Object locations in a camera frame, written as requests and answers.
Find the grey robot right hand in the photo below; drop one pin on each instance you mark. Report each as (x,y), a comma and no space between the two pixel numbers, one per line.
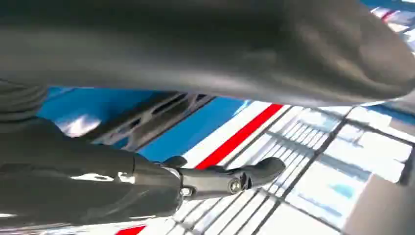
(81,181)

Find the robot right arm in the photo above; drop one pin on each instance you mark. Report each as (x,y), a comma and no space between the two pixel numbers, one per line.
(19,103)

